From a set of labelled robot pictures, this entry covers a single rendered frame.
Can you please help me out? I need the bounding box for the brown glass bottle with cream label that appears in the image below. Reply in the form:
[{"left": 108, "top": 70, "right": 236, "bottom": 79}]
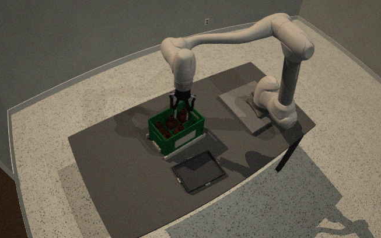
[{"left": 163, "top": 131, "right": 173, "bottom": 140}]

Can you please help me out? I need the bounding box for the green crate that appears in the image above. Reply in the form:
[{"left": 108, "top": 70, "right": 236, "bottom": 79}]
[{"left": 148, "top": 103, "right": 203, "bottom": 156}]

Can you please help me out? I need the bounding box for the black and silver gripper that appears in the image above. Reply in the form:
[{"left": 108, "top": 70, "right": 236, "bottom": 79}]
[{"left": 169, "top": 89, "right": 196, "bottom": 120}]

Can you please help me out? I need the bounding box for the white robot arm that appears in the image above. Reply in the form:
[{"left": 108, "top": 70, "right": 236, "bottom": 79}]
[{"left": 160, "top": 13, "right": 314, "bottom": 129}]

